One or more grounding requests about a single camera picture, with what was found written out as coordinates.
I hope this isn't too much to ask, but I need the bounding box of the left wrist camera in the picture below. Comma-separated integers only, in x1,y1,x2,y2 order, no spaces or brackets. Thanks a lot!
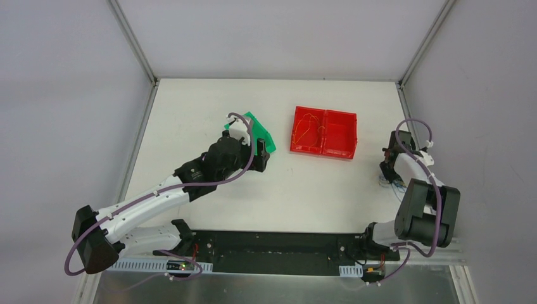
227,115,251,146

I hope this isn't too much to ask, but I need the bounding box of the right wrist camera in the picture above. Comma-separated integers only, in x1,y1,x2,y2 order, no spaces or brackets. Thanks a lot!
414,141,434,167

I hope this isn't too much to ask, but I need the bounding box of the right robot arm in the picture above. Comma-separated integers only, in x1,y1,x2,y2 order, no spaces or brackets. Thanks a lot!
359,130,460,260

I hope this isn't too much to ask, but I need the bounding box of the red double plastic bin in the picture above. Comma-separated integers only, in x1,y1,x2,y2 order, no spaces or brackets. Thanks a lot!
289,106,358,160

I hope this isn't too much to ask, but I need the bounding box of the green plastic bin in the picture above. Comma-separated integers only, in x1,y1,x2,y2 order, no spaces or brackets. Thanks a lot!
225,111,276,154

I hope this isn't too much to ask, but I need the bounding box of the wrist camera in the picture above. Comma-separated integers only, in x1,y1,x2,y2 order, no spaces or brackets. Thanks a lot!
227,115,251,146
414,141,434,167

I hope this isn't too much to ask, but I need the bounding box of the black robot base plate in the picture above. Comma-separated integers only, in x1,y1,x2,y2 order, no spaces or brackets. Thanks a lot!
170,230,400,276

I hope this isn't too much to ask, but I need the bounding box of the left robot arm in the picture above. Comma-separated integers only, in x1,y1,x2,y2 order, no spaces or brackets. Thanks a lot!
65,130,270,276

